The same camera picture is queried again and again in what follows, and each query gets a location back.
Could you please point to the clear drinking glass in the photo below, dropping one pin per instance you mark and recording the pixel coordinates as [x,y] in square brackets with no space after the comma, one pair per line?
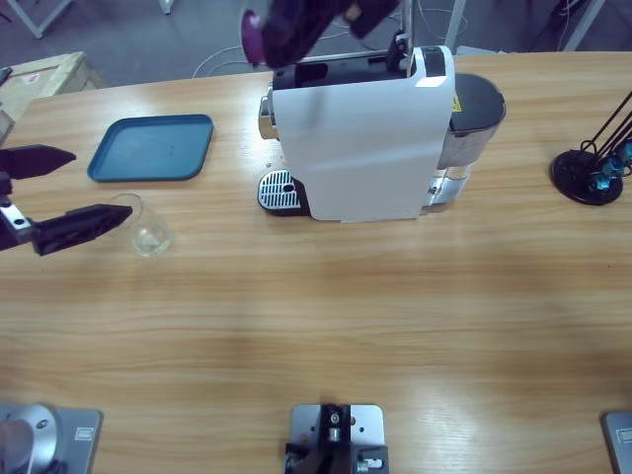
[148,242]

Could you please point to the white capsule coffee machine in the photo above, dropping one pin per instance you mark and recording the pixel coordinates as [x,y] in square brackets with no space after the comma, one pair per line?
[355,148]

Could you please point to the yellow warning sticker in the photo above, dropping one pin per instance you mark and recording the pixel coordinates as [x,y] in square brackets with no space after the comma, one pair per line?
[456,103]

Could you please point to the blue coffee capsule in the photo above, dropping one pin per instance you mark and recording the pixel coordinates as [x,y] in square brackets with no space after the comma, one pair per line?
[628,151]
[599,182]
[615,165]

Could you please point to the chrome grid drip tray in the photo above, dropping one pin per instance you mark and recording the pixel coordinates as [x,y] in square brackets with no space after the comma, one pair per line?
[276,192]

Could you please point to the blue plastic tray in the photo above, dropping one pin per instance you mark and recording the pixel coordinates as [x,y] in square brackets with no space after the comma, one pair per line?
[148,148]

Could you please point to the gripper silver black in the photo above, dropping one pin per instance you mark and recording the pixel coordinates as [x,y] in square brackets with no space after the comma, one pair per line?
[10,237]

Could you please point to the white slanted frame leg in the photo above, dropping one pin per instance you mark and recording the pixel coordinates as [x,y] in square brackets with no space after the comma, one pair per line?
[582,27]

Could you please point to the grey metal post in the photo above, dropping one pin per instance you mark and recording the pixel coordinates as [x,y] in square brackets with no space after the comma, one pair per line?
[454,24]

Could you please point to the white metal frame leg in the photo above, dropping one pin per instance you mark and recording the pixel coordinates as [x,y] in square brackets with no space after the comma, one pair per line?
[166,6]

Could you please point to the wooden crate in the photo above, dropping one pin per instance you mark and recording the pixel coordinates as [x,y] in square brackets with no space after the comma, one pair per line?
[49,74]

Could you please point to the black capsule holder stand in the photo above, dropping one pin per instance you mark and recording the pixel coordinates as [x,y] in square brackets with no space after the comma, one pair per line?
[568,170]

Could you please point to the water tank with black lid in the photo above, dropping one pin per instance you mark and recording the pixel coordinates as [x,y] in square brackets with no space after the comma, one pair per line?
[476,99]

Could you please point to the white metal table frame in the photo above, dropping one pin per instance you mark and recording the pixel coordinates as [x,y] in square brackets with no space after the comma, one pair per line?
[38,30]

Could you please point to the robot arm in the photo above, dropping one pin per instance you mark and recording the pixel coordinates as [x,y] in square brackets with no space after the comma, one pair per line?
[12,442]

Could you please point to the arm grey base plate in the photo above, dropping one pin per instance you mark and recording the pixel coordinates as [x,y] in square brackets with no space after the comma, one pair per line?
[619,439]
[79,434]

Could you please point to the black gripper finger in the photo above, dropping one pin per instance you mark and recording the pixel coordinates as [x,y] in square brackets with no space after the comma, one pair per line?
[370,15]
[291,29]

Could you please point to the white block with dark post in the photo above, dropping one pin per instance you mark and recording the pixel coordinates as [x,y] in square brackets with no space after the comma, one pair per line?
[336,429]

